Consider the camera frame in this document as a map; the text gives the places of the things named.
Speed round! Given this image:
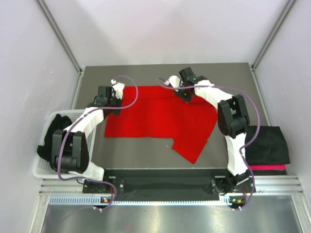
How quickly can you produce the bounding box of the black t shirt in basket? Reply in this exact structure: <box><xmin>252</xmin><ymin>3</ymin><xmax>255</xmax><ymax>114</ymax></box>
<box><xmin>36</xmin><ymin>114</ymin><xmax>72</xmax><ymax>162</ymax></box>

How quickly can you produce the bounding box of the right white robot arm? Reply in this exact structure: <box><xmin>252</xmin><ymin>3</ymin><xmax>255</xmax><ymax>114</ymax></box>
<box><xmin>166</xmin><ymin>67</ymin><xmax>250</xmax><ymax>192</ymax></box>

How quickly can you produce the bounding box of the red t shirt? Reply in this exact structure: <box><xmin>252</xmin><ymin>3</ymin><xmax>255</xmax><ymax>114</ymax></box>
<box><xmin>104</xmin><ymin>86</ymin><xmax>218</xmax><ymax>164</ymax></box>

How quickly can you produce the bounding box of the white slotted cable duct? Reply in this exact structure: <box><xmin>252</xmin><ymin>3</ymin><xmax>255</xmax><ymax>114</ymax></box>
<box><xmin>49</xmin><ymin>196</ymin><xmax>232</xmax><ymax>206</ymax></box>

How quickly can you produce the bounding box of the white plastic basket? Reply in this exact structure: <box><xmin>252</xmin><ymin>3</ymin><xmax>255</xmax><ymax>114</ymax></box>
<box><xmin>33</xmin><ymin>109</ymin><xmax>96</xmax><ymax>179</ymax></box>

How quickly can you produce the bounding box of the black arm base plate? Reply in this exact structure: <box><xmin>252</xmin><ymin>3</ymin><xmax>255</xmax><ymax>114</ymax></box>
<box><xmin>82</xmin><ymin>168</ymin><xmax>256</xmax><ymax>201</ymax></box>

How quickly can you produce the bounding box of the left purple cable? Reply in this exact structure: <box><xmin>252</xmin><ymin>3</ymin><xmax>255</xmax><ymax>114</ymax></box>
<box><xmin>56</xmin><ymin>75</ymin><xmax>139</xmax><ymax>211</ymax></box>

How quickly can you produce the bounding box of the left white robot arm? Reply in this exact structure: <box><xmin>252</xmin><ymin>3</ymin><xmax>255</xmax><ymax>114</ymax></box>
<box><xmin>50</xmin><ymin>83</ymin><xmax>125</xmax><ymax>193</ymax></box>

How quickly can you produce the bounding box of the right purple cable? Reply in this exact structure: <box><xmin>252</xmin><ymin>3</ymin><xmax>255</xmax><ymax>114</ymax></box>
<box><xmin>155</xmin><ymin>77</ymin><xmax>261</xmax><ymax>211</ymax></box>

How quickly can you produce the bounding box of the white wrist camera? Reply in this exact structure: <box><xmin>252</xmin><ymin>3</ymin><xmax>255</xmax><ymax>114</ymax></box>
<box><xmin>164</xmin><ymin>75</ymin><xmax>181</xmax><ymax>91</ymax></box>
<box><xmin>111</xmin><ymin>79</ymin><xmax>125</xmax><ymax>100</ymax></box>

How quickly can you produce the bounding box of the folded pink t shirt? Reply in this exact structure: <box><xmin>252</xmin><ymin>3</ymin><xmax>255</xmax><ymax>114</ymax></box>
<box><xmin>250</xmin><ymin>164</ymin><xmax>286</xmax><ymax>171</ymax></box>

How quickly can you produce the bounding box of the purple cable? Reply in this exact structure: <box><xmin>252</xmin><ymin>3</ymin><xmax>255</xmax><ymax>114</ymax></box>
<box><xmin>56</xmin><ymin>75</ymin><xmax>139</xmax><ymax>211</ymax></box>
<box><xmin>155</xmin><ymin>77</ymin><xmax>261</xmax><ymax>211</ymax></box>

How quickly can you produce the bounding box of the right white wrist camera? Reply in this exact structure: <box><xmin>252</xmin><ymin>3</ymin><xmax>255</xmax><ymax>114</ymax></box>
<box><xmin>164</xmin><ymin>75</ymin><xmax>181</xmax><ymax>91</ymax></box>

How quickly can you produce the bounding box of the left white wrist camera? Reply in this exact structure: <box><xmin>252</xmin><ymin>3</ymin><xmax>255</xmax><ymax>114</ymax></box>
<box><xmin>111</xmin><ymin>79</ymin><xmax>125</xmax><ymax>100</ymax></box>

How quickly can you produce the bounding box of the folded black t shirt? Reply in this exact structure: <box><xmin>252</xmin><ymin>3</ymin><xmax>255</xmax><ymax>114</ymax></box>
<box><xmin>245</xmin><ymin>126</ymin><xmax>291</xmax><ymax>166</ymax></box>

